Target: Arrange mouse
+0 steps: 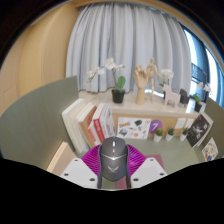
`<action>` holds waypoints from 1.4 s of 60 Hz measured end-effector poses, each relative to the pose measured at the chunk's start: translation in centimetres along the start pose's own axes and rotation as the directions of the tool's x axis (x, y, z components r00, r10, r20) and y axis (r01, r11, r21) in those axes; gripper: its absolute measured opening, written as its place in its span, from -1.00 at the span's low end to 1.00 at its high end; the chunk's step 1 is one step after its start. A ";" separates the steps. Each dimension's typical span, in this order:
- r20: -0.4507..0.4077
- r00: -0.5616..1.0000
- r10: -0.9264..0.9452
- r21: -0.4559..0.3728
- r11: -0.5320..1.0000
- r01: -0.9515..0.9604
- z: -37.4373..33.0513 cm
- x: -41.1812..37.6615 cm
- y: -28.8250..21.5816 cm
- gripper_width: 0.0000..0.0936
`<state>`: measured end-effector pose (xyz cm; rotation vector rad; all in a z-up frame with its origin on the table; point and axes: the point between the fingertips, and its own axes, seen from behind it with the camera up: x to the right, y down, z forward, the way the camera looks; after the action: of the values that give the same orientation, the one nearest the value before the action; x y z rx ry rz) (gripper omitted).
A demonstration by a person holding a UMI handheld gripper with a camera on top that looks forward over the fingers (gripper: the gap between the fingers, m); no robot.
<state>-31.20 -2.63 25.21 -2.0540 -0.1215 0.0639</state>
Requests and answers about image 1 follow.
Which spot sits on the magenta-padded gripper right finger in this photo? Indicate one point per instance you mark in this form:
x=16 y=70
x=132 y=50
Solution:
x=146 y=171

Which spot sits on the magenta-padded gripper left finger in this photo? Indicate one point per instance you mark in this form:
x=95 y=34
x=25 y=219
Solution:
x=81 y=171

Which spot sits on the grey computer mouse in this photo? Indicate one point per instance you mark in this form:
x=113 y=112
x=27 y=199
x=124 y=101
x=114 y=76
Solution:
x=113 y=160

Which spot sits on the beige paperback book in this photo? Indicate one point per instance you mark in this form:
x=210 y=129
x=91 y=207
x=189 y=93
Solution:
x=61 y=158

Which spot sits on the small plant in white pot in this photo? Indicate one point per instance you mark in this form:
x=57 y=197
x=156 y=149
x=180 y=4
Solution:
x=157 y=137
x=183 y=136
x=170 y=136

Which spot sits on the tan kraft book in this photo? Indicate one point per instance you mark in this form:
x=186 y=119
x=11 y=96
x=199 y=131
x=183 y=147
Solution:
x=88 y=128

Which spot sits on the white sticker sheet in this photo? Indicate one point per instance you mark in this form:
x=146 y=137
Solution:
x=133 y=128

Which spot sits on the purple round number sign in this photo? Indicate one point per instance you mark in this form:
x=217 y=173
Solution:
x=155 y=126

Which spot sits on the red book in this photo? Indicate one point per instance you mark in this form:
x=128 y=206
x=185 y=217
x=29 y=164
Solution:
x=98 y=128

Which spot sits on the thick white book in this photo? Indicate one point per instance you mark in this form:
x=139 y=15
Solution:
x=71 y=123

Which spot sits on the white photo-cover book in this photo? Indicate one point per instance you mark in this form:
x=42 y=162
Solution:
x=108 y=121

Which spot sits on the light wooden desk shelf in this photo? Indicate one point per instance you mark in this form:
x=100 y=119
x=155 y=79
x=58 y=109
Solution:
x=128 y=108

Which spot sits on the black-cover book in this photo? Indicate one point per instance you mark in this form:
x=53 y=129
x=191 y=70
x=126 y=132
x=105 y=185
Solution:
x=198 y=130

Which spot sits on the colourful sticker card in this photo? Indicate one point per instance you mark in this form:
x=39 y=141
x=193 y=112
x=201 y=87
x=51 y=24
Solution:
x=210 y=150

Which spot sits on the green desk partition panel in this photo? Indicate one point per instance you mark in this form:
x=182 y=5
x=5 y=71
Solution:
x=218 y=123
x=30 y=123

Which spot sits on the pink wooden horse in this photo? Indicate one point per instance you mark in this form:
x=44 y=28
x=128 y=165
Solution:
x=170 y=95

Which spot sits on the white orchid in black pot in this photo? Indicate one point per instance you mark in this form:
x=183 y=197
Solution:
x=198 y=107
x=118 y=96

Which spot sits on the white large book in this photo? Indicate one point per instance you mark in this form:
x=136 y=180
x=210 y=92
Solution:
x=210 y=120

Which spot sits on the black wooden horse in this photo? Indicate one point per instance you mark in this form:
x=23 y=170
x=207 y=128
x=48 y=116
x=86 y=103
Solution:
x=184 y=96

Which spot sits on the wooden mannequin figure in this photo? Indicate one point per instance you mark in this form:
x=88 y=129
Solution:
x=152 y=71

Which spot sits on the white orchid plant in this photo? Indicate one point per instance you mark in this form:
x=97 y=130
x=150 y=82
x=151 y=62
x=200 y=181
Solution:
x=166 y=73

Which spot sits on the dark-framed window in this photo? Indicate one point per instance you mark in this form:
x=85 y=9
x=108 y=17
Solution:
x=200 y=56

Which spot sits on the light grey curtain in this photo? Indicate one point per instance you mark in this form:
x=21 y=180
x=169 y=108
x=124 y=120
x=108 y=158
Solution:
x=110 y=33

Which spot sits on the white wall socket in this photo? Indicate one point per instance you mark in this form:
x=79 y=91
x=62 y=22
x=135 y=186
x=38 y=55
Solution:
x=180 y=123
x=189 y=123

